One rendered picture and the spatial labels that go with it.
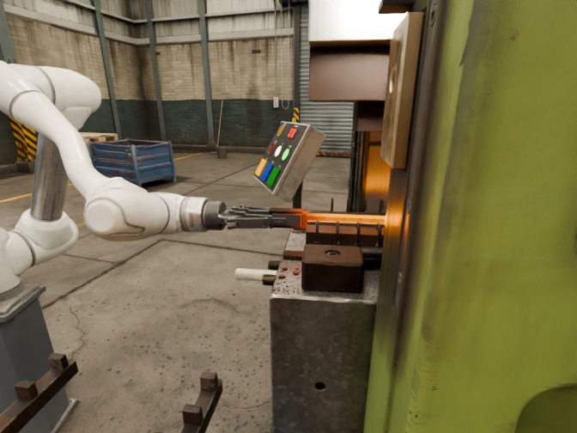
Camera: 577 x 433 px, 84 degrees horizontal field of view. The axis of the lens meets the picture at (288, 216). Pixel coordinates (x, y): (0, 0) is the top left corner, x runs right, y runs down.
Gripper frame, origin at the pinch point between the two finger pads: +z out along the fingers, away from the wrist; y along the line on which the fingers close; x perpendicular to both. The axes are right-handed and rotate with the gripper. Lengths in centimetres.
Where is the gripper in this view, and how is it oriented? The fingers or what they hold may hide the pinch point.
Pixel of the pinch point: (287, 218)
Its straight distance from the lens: 79.4
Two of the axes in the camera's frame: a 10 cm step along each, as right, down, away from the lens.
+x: 0.0, -9.5, -3.2
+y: -1.2, 3.2, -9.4
